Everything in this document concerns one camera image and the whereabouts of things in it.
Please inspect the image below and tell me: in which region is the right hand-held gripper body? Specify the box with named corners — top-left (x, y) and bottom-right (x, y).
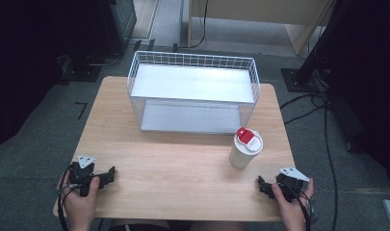
top-left (273, 167), bottom-right (311, 204)

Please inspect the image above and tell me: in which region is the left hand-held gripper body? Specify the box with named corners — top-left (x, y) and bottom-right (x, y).
top-left (68, 154), bottom-right (102, 197)

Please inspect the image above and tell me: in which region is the white cup with red lid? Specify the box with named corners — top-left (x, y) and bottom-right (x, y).
top-left (228, 126), bottom-right (265, 170)

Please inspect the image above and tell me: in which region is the white wire shelf rack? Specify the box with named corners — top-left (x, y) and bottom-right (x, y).
top-left (126, 50), bottom-right (262, 136)

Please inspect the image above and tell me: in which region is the person's right hand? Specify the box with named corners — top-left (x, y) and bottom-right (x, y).
top-left (271, 177), bottom-right (315, 226)

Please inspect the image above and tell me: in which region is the person's left hand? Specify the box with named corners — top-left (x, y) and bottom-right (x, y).
top-left (56, 174), bottom-right (101, 223)

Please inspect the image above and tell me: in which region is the black metal stand base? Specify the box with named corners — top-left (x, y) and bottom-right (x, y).
top-left (56, 53), bottom-right (123, 83)
top-left (280, 66), bottom-right (330, 94)

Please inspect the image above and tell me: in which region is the dark curtain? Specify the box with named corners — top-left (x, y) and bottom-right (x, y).
top-left (298, 0), bottom-right (390, 187)
top-left (0, 0), bottom-right (114, 152)

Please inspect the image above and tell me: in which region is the dark cabinet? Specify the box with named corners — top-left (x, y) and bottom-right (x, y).
top-left (98, 0), bottom-right (138, 56)

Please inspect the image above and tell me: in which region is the light wooden cabinet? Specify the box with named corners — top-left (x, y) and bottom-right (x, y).
top-left (187, 0), bottom-right (337, 58)

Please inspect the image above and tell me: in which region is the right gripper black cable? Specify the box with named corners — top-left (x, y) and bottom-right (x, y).
top-left (288, 182), bottom-right (314, 231)

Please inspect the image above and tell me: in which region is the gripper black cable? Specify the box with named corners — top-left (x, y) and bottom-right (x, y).
top-left (56, 166), bottom-right (82, 231)
top-left (288, 182), bottom-right (314, 231)

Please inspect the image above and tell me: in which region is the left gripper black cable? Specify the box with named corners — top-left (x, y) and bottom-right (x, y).
top-left (56, 166), bottom-right (82, 231)

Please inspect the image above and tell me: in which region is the black floor cable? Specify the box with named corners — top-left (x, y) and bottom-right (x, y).
top-left (323, 95), bottom-right (340, 231)
top-left (279, 91), bottom-right (328, 126)

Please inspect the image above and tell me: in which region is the black hanging cable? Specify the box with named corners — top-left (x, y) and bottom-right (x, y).
top-left (172, 0), bottom-right (210, 53)

